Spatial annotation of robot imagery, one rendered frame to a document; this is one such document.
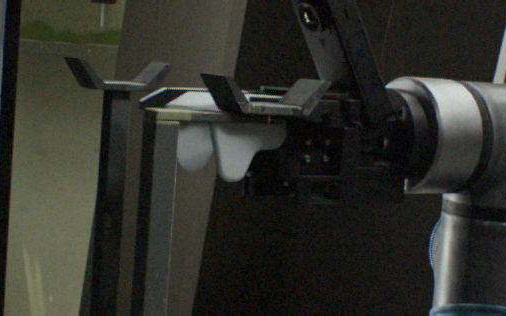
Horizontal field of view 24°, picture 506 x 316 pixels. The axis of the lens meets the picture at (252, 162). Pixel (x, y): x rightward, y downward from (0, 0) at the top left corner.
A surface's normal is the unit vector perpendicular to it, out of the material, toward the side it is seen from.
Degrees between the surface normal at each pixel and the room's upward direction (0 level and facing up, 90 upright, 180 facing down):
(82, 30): 90
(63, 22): 90
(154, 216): 90
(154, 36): 91
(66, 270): 57
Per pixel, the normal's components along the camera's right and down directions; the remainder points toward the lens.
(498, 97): 0.42, -0.65
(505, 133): 0.55, -0.04
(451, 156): 0.49, 0.39
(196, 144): 0.47, 0.19
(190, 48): -0.84, 0.00
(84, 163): 0.49, -0.44
